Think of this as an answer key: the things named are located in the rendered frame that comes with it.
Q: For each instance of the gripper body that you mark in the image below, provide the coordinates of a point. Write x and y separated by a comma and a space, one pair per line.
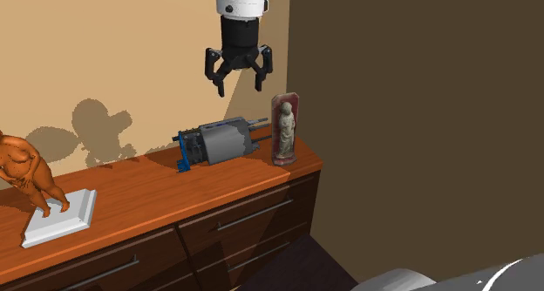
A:
239, 37

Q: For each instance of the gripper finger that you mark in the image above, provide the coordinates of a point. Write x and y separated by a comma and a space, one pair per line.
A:
267, 63
212, 65

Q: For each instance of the stone figure in red niche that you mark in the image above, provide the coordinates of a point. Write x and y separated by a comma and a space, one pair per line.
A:
285, 133

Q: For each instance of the grey and blue motor device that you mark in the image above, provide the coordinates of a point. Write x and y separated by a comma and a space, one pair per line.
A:
221, 143

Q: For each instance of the brown wooden chest of drawers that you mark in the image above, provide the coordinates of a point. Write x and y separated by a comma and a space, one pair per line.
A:
148, 190

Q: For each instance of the orange figure on white base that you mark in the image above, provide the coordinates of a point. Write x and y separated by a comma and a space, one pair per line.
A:
25, 165

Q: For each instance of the grey rounded object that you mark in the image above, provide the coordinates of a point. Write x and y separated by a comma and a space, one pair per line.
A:
446, 279

